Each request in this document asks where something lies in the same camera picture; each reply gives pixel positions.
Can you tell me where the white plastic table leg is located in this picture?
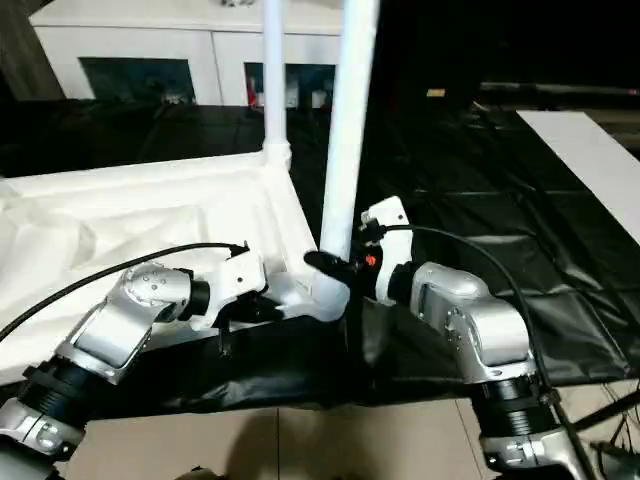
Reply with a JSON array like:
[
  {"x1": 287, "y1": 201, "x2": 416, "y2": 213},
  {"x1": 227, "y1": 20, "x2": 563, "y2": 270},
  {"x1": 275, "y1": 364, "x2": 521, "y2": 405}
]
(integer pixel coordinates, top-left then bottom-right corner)
[
  {"x1": 314, "y1": 0, "x2": 382, "y2": 301},
  {"x1": 261, "y1": 0, "x2": 292, "y2": 171}
]

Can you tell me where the white plastic table top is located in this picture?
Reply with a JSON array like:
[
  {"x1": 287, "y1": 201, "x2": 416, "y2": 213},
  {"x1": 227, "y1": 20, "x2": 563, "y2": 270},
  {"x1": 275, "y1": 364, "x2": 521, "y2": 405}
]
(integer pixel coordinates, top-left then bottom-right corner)
[{"x1": 0, "y1": 149, "x2": 351, "y2": 389}]

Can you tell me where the black mat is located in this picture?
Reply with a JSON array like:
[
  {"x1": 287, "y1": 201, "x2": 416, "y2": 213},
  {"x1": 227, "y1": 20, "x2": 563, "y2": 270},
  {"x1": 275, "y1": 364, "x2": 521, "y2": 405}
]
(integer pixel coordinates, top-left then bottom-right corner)
[{"x1": 0, "y1": 97, "x2": 640, "y2": 416}]

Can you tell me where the white flat board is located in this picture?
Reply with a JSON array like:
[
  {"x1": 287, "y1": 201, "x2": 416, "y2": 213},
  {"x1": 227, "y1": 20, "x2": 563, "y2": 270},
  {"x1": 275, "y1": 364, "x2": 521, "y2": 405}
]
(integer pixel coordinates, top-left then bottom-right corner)
[{"x1": 514, "y1": 109, "x2": 640, "y2": 241}]

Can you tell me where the black cabinet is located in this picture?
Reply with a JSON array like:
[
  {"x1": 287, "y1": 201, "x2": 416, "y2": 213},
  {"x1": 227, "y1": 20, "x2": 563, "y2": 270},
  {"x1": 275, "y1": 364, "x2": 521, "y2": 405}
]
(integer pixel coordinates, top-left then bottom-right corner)
[{"x1": 364, "y1": 0, "x2": 640, "y2": 109}]

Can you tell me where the black stand leg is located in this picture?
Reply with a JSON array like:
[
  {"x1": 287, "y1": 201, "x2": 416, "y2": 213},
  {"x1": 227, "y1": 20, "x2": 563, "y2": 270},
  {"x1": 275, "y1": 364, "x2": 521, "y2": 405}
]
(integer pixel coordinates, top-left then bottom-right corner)
[{"x1": 569, "y1": 394, "x2": 640, "y2": 434}]

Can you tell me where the white cabinet with glass doors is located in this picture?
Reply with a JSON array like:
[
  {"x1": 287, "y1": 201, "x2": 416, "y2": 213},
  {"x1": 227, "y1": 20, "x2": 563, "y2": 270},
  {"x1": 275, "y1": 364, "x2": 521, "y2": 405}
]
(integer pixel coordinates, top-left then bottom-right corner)
[{"x1": 27, "y1": 0, "x2": 351, "y2": 109}]

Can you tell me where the black router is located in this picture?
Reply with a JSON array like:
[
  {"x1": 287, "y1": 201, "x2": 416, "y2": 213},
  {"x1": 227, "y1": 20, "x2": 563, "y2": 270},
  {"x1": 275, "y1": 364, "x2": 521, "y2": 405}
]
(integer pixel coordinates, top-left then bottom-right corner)
[{"x1": 589, "y1": 439, "x2": 640, "y2": 480}]

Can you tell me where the grey curtain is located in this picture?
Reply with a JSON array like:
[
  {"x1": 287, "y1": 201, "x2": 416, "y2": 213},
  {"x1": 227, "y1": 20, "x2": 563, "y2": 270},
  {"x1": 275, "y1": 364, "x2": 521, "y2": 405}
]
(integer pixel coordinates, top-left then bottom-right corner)
[{"x1": 0, "y1": 0, "x2": 66, "y2": 101}]

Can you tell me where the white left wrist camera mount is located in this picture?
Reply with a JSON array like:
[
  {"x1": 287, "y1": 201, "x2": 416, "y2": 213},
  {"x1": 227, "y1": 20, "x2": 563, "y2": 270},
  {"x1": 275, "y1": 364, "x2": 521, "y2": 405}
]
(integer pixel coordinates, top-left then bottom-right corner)
[{"x1": 192, "y1": 244, "x2": 269, "y2": 331}]

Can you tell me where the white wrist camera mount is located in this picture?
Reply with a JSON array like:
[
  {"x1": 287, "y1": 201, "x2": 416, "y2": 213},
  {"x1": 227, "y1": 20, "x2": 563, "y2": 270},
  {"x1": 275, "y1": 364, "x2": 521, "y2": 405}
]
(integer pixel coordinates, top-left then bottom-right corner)
[
  {"x1": 192, "y1": 244, "x2": 269, "y2": 331},
  {"x1": 359, "y1": 195, "x2": 415, "y2": 304}
]

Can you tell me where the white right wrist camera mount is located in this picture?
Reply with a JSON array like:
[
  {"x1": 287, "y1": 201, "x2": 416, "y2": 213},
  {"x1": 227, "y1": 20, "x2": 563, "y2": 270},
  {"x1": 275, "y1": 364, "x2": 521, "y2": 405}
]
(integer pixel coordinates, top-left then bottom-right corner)
[{"x1": 359, "y1": 195, "x2": 415, "y2": 304}]

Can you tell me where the black left wrist camera cable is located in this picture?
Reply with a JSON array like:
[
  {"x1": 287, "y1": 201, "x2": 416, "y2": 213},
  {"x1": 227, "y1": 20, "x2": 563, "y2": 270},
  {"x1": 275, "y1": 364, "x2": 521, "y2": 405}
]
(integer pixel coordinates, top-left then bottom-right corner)
[{"x1": 0, "y1": 241, "x2": 250, "y2": 341}]

